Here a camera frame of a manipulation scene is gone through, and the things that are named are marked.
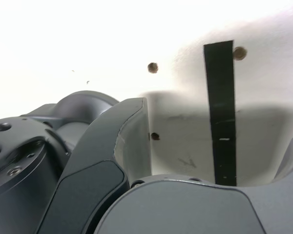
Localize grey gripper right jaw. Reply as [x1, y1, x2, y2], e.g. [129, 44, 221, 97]
[95, 131, 293, 234]

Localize black tape strip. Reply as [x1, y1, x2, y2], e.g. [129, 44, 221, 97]
[203, 40, 237, 188]

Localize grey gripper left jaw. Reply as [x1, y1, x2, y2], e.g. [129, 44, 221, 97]
[34, 97, 152, 234]

